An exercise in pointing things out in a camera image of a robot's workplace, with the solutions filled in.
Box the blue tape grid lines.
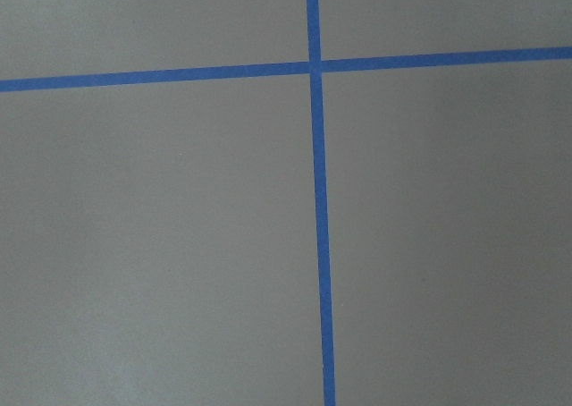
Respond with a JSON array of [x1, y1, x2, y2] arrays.
[[1, 0, 571, 405]]

